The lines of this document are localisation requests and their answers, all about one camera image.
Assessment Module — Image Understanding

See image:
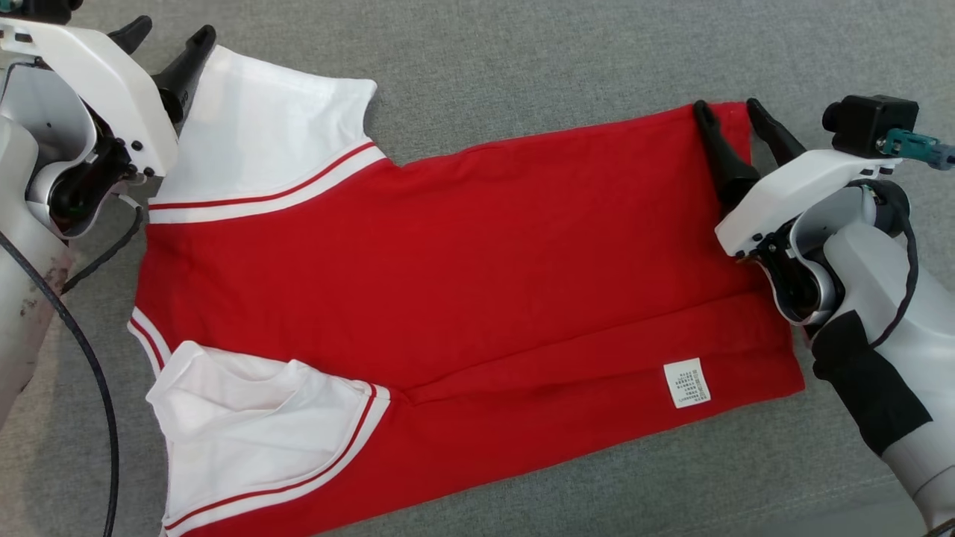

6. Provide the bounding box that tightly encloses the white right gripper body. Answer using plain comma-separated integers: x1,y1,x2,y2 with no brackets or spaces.
715,149,900,258

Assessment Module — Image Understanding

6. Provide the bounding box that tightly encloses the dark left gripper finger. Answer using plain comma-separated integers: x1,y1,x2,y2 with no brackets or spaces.
151,25,217,124
107,15,153,54

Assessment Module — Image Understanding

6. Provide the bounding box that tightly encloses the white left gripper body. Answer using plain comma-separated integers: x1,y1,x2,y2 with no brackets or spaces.
0,19,180,180

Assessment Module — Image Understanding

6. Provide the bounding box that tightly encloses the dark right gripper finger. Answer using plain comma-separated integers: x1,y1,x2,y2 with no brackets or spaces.
692,99,762,219
746,97,808,168

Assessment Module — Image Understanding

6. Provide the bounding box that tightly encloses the red shirt with white sleeves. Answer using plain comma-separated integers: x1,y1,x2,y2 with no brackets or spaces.
127,45,807,537

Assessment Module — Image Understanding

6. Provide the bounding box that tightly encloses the teal right cable connector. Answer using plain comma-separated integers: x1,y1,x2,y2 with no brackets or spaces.
879,128,955,171

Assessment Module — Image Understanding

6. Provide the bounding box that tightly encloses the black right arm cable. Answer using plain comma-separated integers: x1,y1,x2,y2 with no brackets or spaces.
858,179,920,350

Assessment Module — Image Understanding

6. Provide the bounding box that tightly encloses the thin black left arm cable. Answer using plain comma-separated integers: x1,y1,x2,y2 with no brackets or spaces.
60,195,146,295

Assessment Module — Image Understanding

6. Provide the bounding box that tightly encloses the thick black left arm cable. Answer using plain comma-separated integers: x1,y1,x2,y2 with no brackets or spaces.
0,231,120,537

